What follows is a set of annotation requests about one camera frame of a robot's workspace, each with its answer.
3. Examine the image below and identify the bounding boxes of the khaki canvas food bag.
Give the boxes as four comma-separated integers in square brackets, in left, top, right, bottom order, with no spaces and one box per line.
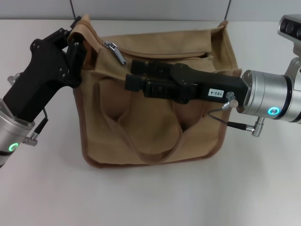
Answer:
[70,14,243,169]

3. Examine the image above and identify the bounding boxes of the left gripper cable with plugs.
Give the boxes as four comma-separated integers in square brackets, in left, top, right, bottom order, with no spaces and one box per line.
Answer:
[8,73,49,145]

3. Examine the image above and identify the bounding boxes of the right gripper cable with plugs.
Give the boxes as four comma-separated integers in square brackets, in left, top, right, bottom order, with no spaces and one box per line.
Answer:
[207,91,265,137]

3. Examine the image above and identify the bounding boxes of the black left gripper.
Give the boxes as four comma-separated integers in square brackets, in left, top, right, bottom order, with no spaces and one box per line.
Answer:
[3,16,87,122]

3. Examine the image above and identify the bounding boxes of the gripper cable with plugs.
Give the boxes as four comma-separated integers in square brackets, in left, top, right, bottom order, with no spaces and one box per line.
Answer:
[8,73,49,145]
[207,91,265,137]

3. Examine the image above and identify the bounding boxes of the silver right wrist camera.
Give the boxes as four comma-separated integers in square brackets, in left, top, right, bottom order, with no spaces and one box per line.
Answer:
[278,14,301,56]

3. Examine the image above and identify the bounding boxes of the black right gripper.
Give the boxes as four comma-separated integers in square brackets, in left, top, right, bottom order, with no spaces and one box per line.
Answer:
[125,59,250,108]

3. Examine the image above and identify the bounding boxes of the silver metal zipper pull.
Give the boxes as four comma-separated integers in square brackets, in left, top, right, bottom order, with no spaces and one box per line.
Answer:
[103,41,127,67]

